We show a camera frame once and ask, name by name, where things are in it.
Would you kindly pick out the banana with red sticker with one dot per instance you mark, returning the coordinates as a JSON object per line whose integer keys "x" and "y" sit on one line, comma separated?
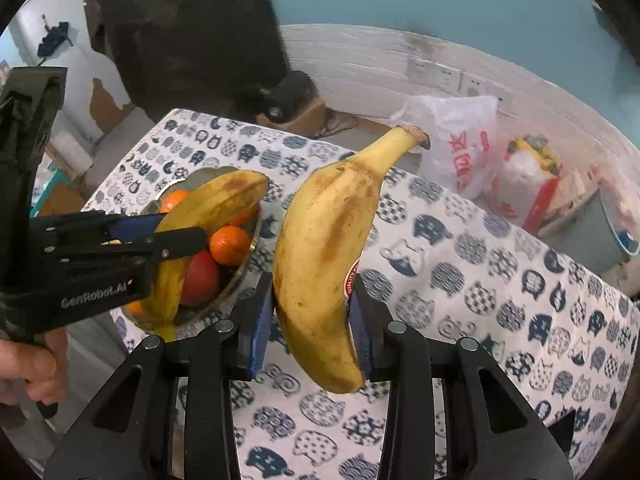
{"x": 320, "y": 260}

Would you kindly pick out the round grey bin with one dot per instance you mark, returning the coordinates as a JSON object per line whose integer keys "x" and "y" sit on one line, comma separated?
{"x": 600, "y": 242}

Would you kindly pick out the white plastic bag red print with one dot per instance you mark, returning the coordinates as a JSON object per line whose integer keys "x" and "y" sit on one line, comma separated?
{"x": 460, "y": 125}

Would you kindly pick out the red apple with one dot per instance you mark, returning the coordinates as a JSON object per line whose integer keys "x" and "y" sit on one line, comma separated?
{"x": 200, "y": 277}

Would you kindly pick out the person's left hand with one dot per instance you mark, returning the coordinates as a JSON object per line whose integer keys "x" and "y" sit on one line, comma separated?
{"x": 47, "y": 370}

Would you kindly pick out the cat print tablecloth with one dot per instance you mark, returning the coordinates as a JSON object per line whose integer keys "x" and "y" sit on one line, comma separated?
{"x": 450, "y": 310}

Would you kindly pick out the white roll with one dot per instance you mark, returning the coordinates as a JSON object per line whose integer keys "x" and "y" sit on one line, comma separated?
{"x": 72, "y": 151}

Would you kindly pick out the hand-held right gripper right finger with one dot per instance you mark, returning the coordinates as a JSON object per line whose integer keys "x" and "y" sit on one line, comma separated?
{"x": 361, "y": 340}

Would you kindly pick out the black device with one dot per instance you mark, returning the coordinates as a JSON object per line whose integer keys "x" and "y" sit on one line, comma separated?
{"x": 292, "y": 92}

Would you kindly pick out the clear plastic bag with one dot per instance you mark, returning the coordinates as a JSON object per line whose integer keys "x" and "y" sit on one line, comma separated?
{"x": 622, "y": 210}

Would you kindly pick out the beige cardboard boxes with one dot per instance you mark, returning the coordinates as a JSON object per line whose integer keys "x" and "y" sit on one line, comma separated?
{"x": 570, "y": 200}

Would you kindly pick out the stained white wall socket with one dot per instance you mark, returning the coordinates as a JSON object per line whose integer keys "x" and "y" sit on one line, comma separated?
{"x": 473, "y": 86}

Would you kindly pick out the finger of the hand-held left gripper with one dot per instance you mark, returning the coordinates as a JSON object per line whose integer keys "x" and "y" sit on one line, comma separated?
{"x": 135, "y": 225}
{"x": 180, "y": 242}

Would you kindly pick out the dark blue umbrella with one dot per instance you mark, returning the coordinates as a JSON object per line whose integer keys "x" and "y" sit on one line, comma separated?
{"x": 52, "y": 39}

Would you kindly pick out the glass fruit bowl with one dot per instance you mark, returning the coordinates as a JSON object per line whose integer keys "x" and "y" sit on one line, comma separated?
{"x": 229, "y": 286}

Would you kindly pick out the black cabinet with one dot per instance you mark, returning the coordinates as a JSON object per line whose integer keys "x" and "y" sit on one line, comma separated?
{"x": 190, "y": 30}

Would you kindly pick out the spotted yellow banana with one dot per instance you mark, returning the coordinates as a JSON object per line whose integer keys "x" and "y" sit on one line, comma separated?
{"x": 220, "y": 195}

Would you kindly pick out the small crumpled plastic bag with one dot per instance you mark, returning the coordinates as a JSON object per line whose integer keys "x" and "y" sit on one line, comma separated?
{"x": 525, "y": 172}

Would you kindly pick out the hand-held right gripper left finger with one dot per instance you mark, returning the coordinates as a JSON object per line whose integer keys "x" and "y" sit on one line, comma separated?
{"x": 257, "y": 330}

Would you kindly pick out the brown cardboard box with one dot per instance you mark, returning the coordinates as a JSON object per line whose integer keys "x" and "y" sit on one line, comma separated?
{"x": 306, "y": 120}

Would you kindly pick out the red and white carton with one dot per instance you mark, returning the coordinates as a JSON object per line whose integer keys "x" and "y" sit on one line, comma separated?
{"x": 537, "y": 205}

